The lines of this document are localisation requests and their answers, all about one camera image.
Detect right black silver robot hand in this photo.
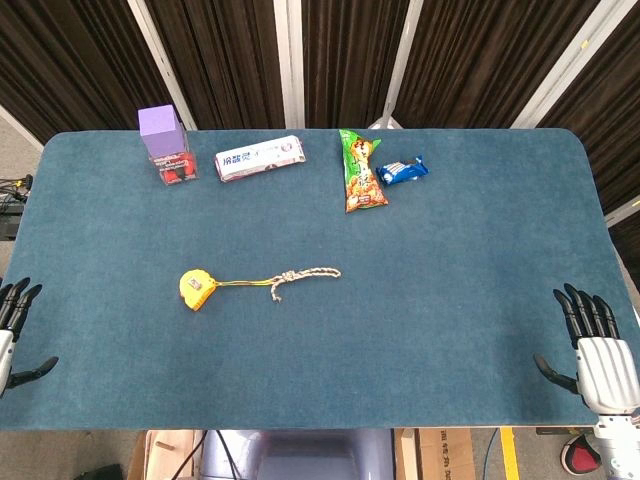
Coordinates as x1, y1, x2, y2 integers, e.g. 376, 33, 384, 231
533, 282, 640, 415

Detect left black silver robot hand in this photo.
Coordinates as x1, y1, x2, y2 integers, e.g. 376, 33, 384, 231
0, 277, 60, 399

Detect yellow tape measure with strap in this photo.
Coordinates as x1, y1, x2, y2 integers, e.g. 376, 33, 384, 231
178, 268, 282, 312

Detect beige braided rope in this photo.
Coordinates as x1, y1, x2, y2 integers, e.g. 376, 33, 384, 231
269, 266, 343, 303

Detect black floor object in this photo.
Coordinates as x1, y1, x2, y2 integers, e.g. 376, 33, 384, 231
73, 463, 124, 480

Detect printed brown cardboard box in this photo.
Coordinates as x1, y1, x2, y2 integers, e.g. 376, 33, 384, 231
394, 427, 477, 480

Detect light wooden crate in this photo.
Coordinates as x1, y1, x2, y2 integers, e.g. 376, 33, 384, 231
126, 429, 207, 480

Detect clear box with purple top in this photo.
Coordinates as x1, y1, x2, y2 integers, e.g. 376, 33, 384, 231
137, 104, 199, 188

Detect blue cookie packet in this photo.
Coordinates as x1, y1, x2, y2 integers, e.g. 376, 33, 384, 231
375, 154, 431, 188

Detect blue felt table cover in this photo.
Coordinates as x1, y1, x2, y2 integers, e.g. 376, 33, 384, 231
0, 126, 640, 433

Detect green snack bag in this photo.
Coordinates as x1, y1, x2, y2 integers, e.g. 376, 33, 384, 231
338, 128, 390, 215

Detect grey robot torso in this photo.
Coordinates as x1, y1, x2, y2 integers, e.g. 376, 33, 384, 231
198, 428, 397, 480

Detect white toothpaste box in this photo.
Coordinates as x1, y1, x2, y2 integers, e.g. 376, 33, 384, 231
213, 135, 308, 185

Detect dark brown curtain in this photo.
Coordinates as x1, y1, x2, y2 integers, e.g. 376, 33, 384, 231
0, 0, 640, 261

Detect blue floor cable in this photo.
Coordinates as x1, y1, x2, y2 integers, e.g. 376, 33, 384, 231
479, 427, 502, 480

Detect black cables and equipment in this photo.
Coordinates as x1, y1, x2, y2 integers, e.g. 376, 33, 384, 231
0, 173, 36, 242

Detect white frame post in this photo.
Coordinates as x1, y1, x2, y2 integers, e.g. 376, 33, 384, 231
126, 0, 199, 132
368, 0, 427, 130
508, 0, 617, 130
603, 193, 640, 230
272, 0, 307, 130

